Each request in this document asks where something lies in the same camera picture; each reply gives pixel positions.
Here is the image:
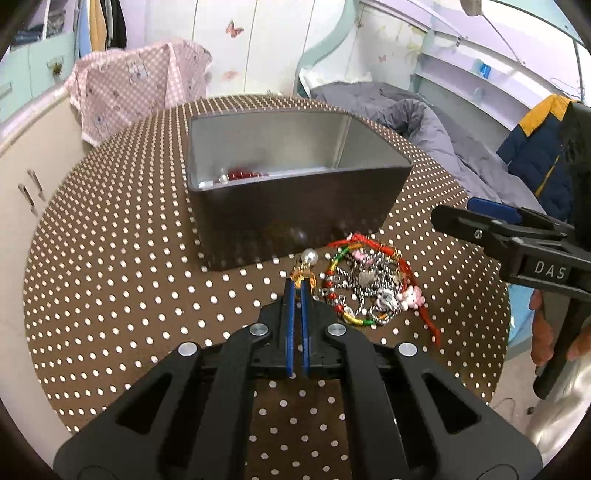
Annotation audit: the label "gold red charm pendant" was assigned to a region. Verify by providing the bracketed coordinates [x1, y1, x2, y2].
[290, 266, 317, 290]

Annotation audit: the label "person's right hand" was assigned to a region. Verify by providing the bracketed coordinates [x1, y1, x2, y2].
[529, 290, 591, 368]

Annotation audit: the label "grey duvet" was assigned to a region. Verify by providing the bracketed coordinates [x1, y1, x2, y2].
[310, 82, 544, 213]

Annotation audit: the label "navy yellow jacket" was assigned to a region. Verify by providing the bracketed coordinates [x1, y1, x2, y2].
[497, 94, 572, 221]

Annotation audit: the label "brown polka dot tablecloth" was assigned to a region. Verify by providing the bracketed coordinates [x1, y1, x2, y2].
[23, 96, 510, 432]

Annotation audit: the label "dark metal tin box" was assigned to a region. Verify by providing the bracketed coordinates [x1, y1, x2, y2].
[186, 109, 413, 271]

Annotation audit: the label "white wardrobe butterfly stickers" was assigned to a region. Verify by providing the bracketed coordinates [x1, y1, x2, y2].
[144, 0, 356, 96]

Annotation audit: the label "pink bear patterned cloth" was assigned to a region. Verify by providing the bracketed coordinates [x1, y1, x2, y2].
[66, 39, 212, 147]

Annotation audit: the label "teal drawer unit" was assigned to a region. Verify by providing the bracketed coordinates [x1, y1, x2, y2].
[0, 32, 75, 122]

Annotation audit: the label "hanging clothes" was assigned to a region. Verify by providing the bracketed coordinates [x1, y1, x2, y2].
[75, 0, 127, 58]

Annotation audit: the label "lilac wall shelf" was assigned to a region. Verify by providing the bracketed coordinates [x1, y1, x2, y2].
[411, 29, 563, 131]

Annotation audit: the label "red bead bracelet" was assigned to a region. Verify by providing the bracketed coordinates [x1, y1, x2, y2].
[216, 166, 270, 183]

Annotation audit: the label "beige cabinet with handles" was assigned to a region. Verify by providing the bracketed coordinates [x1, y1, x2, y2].
[1, 86, 85, 463]

